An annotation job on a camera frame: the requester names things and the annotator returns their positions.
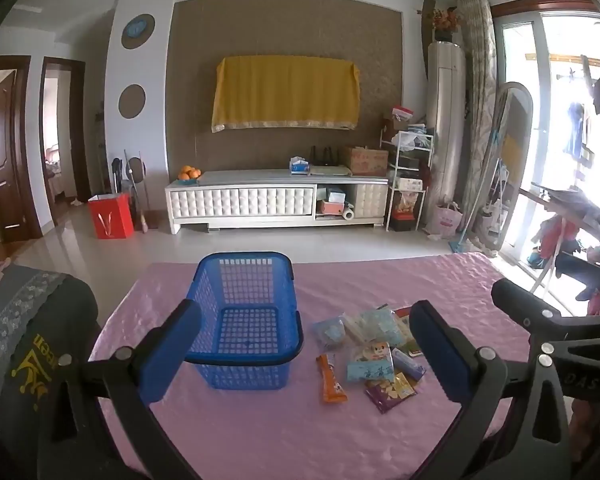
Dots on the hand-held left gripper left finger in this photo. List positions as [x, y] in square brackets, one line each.
[172, 350]

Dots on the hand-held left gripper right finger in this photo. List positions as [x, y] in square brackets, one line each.
[440, 355]

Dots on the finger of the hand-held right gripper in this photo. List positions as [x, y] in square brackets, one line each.
[590, 365]
[525, 310]

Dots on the purple chewing gum packet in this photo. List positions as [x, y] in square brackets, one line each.
[409, 364]

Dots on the red packet with pale label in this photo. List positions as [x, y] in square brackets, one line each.
[405, 311]

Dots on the blue plastic basket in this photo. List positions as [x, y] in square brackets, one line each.
[245, 358]

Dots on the orange snack bar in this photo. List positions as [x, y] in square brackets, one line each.
[332, 382]

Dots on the pale blue biscuit packet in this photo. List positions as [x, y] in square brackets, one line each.
[329, 332]

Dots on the yellow purple chips packet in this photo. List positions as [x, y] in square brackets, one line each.
[390, 392]

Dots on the cartoon face snack packet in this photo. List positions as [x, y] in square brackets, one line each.
[372, 365]

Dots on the pale green clear snack packet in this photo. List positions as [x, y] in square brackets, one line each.
[380, 322]

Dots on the red clothing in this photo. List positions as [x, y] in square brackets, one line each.
[555, 235]

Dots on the clothes drying rack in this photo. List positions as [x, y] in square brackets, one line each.
[580, 205]

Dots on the pink white shopping bag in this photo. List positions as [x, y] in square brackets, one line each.
[447, 220]

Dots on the pink tablecloth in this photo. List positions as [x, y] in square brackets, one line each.
[280, 435]

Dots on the red paper bag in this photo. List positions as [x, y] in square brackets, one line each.
[110, 215]

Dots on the snack bag on rack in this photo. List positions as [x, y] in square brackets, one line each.
[410, 201]

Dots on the white tufted TV cabinet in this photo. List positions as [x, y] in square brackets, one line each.
[240, 200]

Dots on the white paper roll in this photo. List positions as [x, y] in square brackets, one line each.
[348, 215]

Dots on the oval standing mirror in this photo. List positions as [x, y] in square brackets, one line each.
[517, 135]

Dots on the pile of oranges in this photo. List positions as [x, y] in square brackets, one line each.
[189, 174]

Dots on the orange box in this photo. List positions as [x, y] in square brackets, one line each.
[330, 206]

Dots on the blue hanging garment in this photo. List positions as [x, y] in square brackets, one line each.
[575, 127]

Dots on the cardboard box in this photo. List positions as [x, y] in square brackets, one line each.
[365, 160]

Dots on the standing air conditioner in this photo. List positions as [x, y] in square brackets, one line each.
[445, 110]

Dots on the blue tissue box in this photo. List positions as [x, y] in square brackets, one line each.
[298, 166]

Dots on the patterned curtain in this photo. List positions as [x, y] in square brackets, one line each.
[480, 85]

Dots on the dark wooden door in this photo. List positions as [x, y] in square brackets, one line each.
[0, 135]

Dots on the yellow cloth cover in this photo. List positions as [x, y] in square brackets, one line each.
[285, 90]

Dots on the flower vase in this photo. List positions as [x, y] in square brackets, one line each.
[447, 20]

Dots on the dark wooden door frame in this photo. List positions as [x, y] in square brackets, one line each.
[80, 135]

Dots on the round brown wall disc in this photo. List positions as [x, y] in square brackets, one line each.
[132, 101]

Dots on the round wall clock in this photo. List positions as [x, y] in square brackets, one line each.
[137, 27]

